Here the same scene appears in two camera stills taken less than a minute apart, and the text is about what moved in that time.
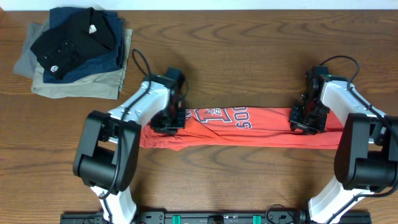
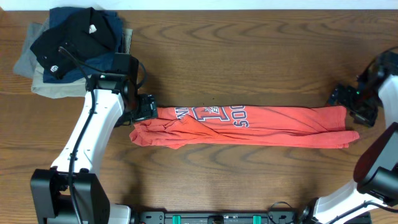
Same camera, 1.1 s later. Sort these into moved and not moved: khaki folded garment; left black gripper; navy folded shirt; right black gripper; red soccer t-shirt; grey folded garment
Moved: left black gripper; right black gripper
Not moved: red soccer t-shirt; khaki folded garment; navy folded shirt; grey folded garment
